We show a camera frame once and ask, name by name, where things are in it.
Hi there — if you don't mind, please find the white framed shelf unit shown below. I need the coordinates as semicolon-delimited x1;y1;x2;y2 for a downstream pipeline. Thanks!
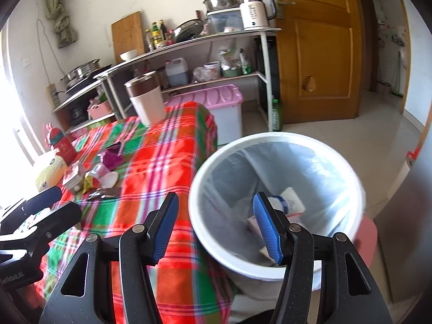
93;27;282;132

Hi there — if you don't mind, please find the clear plastic bin liner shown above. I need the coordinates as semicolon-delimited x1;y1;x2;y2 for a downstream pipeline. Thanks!
199;140;355;272

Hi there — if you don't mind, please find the yellow green wrapper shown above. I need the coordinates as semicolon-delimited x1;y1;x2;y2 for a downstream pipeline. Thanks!
83;172;98;194

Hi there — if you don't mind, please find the steel wok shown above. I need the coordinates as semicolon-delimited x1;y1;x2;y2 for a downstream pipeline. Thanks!
173;18;205;43

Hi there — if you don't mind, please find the grey cooker table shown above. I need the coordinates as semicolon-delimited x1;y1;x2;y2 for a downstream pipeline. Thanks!
52;74;117;132

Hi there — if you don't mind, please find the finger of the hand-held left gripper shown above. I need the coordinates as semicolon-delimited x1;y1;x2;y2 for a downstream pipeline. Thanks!
7;186;63;217
13;201;83;244

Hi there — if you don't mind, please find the white yogurt cup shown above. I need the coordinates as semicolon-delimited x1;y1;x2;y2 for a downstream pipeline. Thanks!
91;163;109;179

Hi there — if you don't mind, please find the white electric kettle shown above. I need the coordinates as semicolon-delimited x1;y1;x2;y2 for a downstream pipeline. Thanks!
239;0;277;30

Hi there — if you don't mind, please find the pink plastic basket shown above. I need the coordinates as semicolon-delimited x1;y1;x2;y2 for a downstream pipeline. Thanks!
87;101;112;119

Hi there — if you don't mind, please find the purple wrapper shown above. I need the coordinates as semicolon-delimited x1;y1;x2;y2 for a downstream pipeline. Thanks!
101;142;124;169

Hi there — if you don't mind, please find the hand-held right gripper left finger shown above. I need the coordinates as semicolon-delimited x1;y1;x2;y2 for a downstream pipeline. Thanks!
39;192;179;324

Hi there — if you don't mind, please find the red green water bottle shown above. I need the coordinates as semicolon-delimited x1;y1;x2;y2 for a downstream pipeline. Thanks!
43;123;78;164

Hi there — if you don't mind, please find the plaid tablecloth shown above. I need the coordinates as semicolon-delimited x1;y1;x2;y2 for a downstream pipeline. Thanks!
34;103;237;324

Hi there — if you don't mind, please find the yellow patterned tissue pack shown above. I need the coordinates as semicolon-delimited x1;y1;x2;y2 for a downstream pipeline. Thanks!
34;152;68;191

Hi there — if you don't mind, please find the clear plastic storage container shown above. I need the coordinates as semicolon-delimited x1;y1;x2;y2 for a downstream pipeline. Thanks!
206;10;244;35

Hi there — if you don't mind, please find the wooden door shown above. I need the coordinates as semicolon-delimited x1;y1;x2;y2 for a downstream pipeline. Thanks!
265;0;363;125

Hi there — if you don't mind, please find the bamboo cutting board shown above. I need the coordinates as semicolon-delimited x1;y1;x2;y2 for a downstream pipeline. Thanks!
111;11;146;64

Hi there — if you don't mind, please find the white brown lidded tumbler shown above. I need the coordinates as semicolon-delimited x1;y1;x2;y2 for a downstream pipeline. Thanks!
124;71;167;126

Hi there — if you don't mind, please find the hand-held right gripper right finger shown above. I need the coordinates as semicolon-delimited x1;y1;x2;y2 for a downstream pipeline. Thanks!
252;192;394;324

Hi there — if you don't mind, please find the red white small box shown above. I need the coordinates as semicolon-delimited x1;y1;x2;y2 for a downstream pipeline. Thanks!
62;162;86;190

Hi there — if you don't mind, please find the metal door lock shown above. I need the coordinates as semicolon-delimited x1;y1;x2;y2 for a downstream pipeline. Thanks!
272;0;296;20

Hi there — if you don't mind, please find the pink lidded storage box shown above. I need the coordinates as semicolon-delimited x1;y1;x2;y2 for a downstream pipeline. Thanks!
164;84;244;146

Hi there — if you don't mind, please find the grey cabinet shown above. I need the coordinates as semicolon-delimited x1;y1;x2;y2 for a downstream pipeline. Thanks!
374;160;432;306

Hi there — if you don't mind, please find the steel steamer pot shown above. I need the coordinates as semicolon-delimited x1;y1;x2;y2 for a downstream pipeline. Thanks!
61;59;102;86

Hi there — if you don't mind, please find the green plastic bottle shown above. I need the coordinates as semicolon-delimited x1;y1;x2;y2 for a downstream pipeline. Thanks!
272;99;283;132

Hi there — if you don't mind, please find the black induction cooker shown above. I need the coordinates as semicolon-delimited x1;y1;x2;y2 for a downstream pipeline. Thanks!
64;77;103;93

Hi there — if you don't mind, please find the green glass oil bottle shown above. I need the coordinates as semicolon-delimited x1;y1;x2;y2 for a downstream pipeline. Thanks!
152;22;163;49

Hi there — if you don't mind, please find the dark liquid jerry can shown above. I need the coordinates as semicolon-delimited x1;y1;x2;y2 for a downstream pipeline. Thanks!
165;57;189;86

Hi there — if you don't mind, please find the pink stool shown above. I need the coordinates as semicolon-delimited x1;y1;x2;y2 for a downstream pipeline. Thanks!
353;216;379;272

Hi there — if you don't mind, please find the white squeeze tube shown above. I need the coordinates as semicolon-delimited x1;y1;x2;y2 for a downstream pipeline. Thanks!
269;187;306;215

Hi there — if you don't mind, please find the steel mixing bowl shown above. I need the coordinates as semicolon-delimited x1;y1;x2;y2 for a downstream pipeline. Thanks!
203;0;241;13

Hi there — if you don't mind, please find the crumpled clear plastic bag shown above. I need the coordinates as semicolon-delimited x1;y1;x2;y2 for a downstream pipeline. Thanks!
192;67;211;83

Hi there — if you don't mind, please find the white round trash bin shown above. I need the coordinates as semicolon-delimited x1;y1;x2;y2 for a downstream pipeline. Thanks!
188;132;367;292

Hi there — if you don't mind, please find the brown coffee sachet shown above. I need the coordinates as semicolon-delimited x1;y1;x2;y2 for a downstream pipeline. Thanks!
88;187;123;202

